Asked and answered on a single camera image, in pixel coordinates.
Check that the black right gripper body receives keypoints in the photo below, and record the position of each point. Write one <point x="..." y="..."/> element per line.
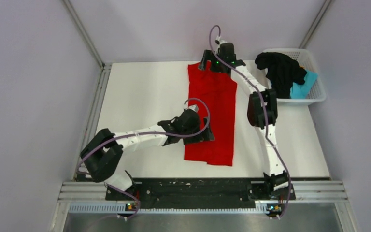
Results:
<point x="216" y="62"/>

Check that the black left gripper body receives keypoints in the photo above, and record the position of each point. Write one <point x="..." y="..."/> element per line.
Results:
<point x="195" y="129"/>

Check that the red t-shirt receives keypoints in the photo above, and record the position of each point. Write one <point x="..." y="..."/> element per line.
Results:
<point x="218" y="92"/>

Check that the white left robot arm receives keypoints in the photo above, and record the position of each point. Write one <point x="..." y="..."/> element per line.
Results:
<point x="103" y="153"/>

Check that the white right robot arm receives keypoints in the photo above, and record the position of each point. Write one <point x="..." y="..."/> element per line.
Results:
<point x="262" y="112"/>

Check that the black t-shirt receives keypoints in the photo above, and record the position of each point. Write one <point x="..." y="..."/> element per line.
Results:
<point x="282" y="71"/>

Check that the blue t-shirt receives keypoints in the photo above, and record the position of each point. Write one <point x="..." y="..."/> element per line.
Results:
<point x="301" y="91"/>

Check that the white plastic basket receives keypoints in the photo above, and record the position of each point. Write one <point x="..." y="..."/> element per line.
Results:
<point x="306" y="60"/>

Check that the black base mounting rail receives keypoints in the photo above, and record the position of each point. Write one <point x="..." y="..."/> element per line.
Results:
<point x="204" y="193"/>

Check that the aluminium frame rail left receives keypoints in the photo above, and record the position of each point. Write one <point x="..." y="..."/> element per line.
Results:
<point x="95" y="108"/>

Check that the white slotted cable duct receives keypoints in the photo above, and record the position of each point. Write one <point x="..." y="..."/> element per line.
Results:
<point x="121" y="208"/>

